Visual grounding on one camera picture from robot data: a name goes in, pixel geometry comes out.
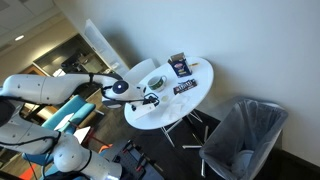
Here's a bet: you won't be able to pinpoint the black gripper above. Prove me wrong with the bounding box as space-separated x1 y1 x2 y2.
143 93 161 107

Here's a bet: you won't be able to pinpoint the green and white mug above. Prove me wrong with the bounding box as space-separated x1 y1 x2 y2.
147 75 168 93

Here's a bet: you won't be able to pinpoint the clear plastic bag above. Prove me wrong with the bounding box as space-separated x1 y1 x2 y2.
160 94 192 123

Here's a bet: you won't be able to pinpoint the dark brown candy packet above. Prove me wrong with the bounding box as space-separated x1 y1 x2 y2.
172 78 198 96

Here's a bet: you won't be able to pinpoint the metal table legs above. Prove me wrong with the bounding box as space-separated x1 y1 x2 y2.
160 109 204 148

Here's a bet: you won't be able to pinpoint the teal chair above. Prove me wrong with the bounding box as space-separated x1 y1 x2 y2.
21 94 98 180

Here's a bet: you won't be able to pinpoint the white leaning board panel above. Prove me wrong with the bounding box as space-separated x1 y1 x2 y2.
82 18 130 76

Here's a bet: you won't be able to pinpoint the grey trash bin with liner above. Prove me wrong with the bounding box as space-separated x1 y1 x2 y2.
198 96 290 180

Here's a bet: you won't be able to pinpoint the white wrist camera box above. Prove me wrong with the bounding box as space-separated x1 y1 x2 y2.
134 103 157 121

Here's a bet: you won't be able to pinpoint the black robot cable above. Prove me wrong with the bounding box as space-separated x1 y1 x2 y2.
87 72 160 105

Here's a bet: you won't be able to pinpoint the red-handled black clamp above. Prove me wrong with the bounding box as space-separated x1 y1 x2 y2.
136 153 148 172
123 140 134 154

